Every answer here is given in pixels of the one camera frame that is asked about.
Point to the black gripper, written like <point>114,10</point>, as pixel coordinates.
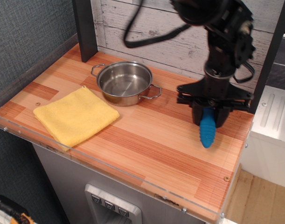
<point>214,91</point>

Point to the blue handled metal fork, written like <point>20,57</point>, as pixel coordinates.
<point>207,127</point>

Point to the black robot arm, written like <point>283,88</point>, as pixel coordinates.
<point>229,26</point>

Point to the white toy sink unit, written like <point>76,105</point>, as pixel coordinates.
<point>264,152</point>

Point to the small stainless steel pot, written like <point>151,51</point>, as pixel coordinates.
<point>125,83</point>

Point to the clear acrylic table edge guard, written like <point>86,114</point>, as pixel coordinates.
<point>162,156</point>

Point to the yellow folded cloth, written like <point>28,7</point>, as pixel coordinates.
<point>76,117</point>

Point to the grey cabinet with dispenser panel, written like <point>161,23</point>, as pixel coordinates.
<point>94,192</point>

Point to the orange black object bottom left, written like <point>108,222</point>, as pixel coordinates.
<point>13,213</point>

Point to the dark right vertical post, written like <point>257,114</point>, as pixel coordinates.
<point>270,57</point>

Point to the dark vertical post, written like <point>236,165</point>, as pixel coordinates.
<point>270,57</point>
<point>85,28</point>

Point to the dark left vertical post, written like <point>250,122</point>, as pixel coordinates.
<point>85,28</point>

